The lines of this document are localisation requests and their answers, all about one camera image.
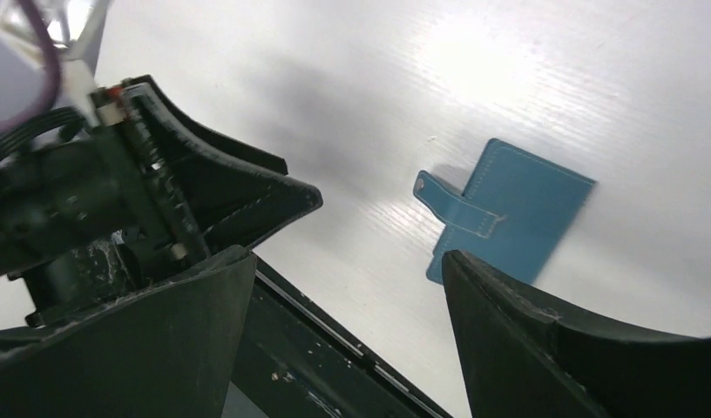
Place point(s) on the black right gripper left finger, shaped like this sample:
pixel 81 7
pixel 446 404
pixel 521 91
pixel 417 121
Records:
pixel 167 351

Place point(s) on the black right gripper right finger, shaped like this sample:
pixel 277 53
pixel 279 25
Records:
pixel 527 353

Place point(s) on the blue leather card holder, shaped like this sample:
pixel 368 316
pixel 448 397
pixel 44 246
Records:
pixel 512 213

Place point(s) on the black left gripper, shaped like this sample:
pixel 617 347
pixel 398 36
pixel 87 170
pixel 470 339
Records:
pixel 94 206

